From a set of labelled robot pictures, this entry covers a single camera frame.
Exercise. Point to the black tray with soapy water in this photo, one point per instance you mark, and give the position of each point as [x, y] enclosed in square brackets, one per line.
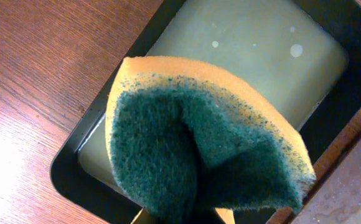
[302, 56]

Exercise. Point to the yellow and green sponge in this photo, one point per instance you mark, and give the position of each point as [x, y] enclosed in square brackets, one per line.
[191, 143]

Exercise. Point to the dark brown serving tray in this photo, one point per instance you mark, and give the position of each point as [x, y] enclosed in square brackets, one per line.
[339, 198]

